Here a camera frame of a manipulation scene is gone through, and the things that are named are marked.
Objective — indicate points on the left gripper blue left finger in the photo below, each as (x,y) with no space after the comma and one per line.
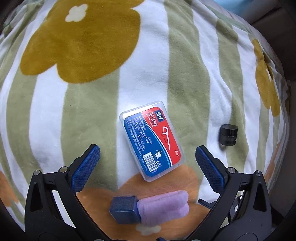
(82,167)

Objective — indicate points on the dark blue small box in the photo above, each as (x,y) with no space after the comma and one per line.
(124,210)

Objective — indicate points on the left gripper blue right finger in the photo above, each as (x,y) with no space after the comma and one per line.
(212,168)

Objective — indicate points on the floral striped fleece blanket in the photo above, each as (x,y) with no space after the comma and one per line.
(70,68)

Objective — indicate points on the light blue bed sheet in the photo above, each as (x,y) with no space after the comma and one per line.
(235,6)

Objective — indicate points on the dental floss plastic box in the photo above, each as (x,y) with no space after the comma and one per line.
(152,140)

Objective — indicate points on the pink towel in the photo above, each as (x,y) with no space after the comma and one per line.
(156,210)

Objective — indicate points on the small black cylinder cap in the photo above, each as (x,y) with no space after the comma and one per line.
(228,135)

